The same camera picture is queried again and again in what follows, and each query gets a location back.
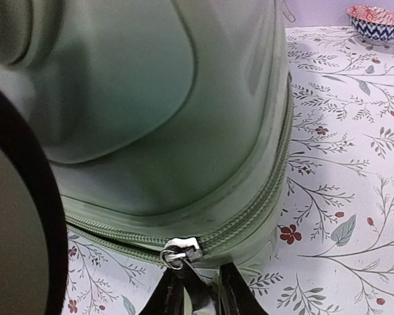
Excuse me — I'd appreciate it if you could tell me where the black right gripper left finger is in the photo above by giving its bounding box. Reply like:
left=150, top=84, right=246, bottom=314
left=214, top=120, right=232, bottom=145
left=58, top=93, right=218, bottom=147
left=141, top=269, right=184, bottom=315

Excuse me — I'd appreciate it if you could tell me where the green hard-shell suitcase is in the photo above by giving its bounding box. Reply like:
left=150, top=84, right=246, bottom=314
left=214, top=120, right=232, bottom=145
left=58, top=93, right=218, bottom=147
left=0, top=1, right=293, bottom=314

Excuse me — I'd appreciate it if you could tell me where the floral white table mat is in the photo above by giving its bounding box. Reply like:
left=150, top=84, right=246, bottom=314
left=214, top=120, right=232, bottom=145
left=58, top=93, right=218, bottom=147
left=59, top=25, right=394, bottom=315

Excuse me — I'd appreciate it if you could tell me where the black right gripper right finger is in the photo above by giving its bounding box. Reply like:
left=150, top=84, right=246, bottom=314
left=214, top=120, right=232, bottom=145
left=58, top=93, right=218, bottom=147
left=219, top=263, right=268, bottom=315

